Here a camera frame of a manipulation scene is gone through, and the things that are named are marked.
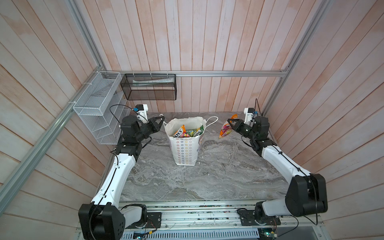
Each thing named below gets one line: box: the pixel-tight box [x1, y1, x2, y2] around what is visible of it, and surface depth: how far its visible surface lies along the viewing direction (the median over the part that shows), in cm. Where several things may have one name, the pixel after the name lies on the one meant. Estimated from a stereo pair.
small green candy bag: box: [186, 124, 204, 137], surface depth 91 cm
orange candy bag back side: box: [218, 114, 238, 139], surface depth 87 cm
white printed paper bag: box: [163, 116, 219, 166], surface depth 85 cm
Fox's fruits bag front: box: [173, 124, 190, 138], surface depth 84 cm
